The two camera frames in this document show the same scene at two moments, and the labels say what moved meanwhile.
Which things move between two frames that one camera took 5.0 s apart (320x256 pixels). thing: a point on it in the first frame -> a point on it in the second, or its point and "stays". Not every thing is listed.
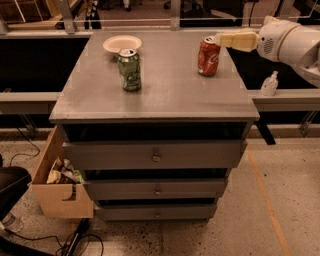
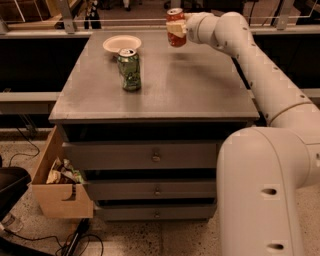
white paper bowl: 119,42 stays
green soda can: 129,67 stays
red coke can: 208,56 -> 174,15
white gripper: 275,40 -> 191,30
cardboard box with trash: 59,200 stays
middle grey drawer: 156,189 stays
